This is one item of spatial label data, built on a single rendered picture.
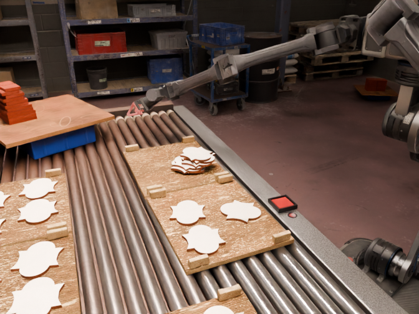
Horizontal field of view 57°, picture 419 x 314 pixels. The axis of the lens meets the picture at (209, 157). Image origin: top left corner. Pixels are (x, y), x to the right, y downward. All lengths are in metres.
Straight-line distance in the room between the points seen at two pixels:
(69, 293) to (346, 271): 0.74
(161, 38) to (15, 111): 4.04
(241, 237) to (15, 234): 0.70
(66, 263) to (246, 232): 0.53
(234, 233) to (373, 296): 0.42
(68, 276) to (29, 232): 0.27
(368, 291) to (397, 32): 0.65
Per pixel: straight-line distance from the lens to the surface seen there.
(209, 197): 1.39
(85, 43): 5.60
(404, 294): 2.21
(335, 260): 1.20
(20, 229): 1.36
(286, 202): 1.39
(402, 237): 3.04
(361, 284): 1.15
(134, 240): 1.23
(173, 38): 5.85
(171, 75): 5.94
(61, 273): 1.15
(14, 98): 1.94
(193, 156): 1.54
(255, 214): 1.28
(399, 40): 1.05
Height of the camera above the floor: 1.67
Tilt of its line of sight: 26 degrees down
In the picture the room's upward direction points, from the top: straight up
